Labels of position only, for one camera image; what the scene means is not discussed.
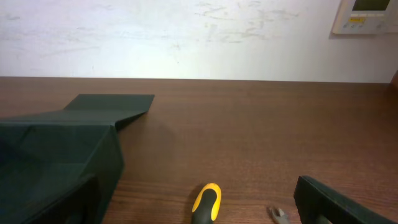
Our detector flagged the black box with flip lid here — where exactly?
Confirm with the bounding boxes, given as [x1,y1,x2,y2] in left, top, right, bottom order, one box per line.
[1,94,154,223]

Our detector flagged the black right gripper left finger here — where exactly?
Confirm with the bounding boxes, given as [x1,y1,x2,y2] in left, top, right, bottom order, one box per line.
[24,174,101,224]

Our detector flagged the white wall control panel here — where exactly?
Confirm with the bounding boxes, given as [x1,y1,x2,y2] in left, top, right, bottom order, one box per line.
[331,0,397,35]

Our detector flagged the red handled cutting pliers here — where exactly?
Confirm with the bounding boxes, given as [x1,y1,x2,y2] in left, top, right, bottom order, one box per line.
[268,207,290,224]

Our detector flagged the yellow black handled screwdriver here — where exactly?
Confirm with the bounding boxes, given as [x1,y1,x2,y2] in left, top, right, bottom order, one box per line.
[191,183,221,224]

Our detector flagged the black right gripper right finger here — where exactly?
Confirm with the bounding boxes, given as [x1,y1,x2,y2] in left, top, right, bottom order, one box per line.
[294,175,394,224]

